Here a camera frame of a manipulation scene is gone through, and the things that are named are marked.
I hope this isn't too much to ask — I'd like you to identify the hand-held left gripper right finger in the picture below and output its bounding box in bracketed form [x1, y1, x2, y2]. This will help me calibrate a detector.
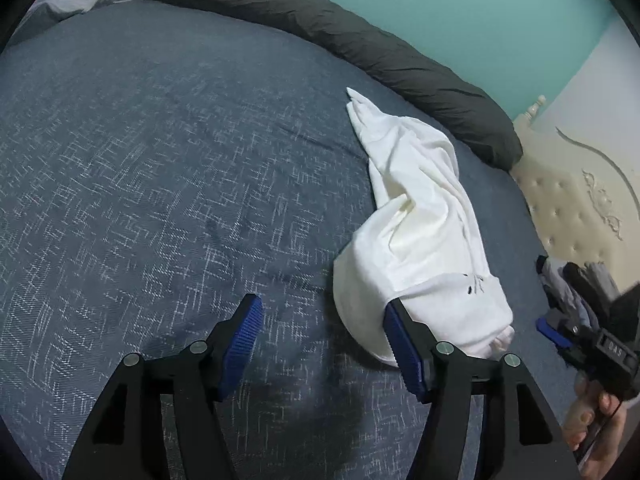
[384, 298, 583, 480]

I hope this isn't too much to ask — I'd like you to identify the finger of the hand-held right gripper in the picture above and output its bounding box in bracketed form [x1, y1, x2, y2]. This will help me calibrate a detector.
[536, 310, 581, 357]

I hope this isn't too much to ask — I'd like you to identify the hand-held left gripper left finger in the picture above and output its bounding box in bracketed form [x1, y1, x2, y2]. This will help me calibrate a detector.
[62, 294, 264, 480]

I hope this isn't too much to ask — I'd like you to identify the white long-sleeve shirt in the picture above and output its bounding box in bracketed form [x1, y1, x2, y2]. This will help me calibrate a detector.
[332, 86, 516, 366]

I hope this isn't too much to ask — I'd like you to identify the pile of folded clothes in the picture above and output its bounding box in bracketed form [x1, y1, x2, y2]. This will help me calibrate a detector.
[536, 255, 623, 333]

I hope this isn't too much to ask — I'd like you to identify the person's right hand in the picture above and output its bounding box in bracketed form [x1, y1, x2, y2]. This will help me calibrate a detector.
[562, 375, 632, 480]

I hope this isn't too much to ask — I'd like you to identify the cream tufted headboard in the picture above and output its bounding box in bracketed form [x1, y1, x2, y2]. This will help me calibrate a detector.
[509, 94, 640, 281]

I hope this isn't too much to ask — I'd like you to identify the blue patterned bedspread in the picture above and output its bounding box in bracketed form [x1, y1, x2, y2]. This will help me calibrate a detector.
[0, 0, 576, 480]

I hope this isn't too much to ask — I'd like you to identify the dark grey bolster pillow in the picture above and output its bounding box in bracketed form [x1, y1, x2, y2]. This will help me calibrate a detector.
[139, 0, 524, 171]

